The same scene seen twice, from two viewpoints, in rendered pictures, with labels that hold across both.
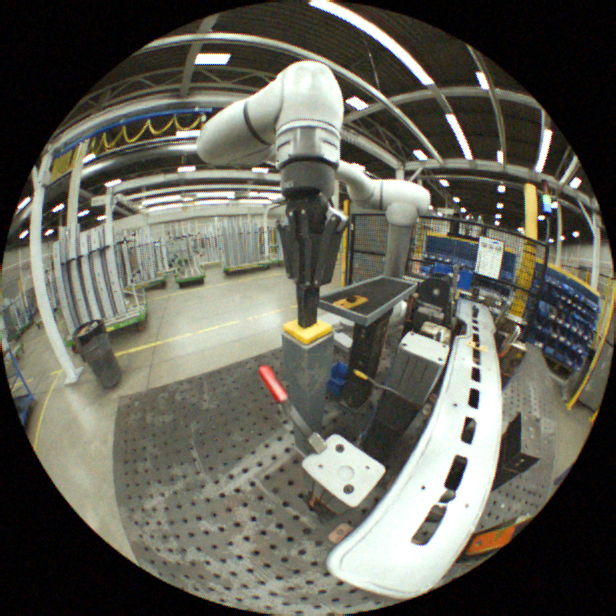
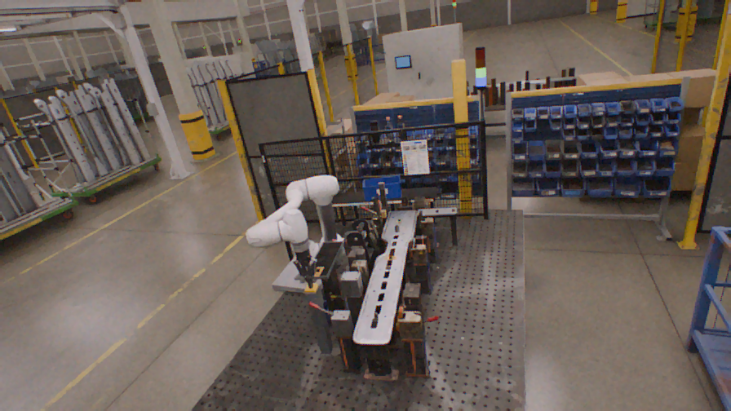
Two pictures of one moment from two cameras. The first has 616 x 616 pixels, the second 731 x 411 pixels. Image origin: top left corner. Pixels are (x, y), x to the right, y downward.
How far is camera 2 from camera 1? 1.89 m
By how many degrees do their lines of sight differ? 28
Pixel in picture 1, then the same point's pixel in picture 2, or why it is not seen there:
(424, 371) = (353, 284)
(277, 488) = (328, 375)
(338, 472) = (339, 315)
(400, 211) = (321, 200)
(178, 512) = not seen: outside the picture
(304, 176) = (305, 254)
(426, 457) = (365, 309)
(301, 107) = (300, 238)
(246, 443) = (296, 371)
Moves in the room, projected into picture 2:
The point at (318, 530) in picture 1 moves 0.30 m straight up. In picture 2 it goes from (358, 377) to (348, 333)
